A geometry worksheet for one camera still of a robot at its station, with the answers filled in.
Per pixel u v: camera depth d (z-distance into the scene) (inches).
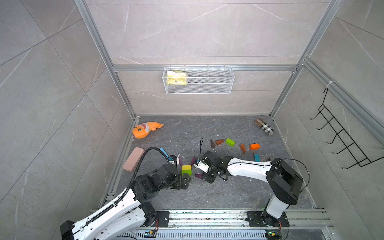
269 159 36.7
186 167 34.8
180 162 37.4
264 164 19.8
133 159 36.5
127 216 22.8
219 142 40.4
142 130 39.7
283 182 17.8
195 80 39.6
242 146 39.3
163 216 29.0
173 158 25.3
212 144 39.7
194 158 36.7
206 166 28.1
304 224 28.8
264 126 43.2
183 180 25.0
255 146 39.9
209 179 30.1
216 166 26.2
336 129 27.6
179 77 34.5
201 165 30.7
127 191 18.7
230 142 39.7
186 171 34.8
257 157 37.4
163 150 38.8
